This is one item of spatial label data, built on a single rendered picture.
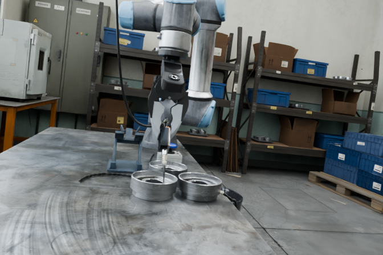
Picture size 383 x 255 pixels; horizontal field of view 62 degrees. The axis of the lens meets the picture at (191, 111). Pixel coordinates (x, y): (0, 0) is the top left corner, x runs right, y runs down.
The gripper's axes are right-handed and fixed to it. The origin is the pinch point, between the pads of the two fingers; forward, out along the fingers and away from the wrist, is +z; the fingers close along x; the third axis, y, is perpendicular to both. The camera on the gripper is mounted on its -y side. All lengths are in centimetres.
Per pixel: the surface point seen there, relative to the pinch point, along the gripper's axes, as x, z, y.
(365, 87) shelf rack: -335, -49, 335
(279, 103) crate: -209, -10, 347
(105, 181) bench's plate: 12.3, 13.3, 3.9
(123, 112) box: 7, 27, 350
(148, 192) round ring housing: 3.1, 11.1, -8.7
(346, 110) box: -314, -13, 341
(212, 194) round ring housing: -11.6, 11.3, -7.2
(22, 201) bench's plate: 26.5, 13.2, -12.1
